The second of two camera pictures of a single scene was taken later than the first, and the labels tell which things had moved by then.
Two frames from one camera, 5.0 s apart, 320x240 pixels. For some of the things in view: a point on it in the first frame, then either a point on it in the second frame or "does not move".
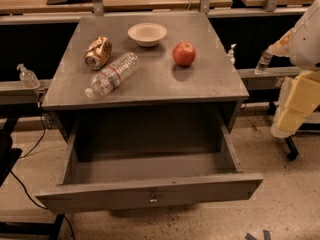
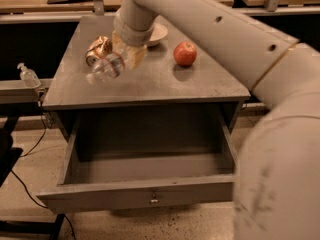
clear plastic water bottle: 111,76 -> 109,68
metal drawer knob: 152,194 does not move
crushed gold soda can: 98,53 does not move
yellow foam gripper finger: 299,97 -> 135,55
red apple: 184,53 does not move
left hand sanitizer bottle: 28,77 does not move
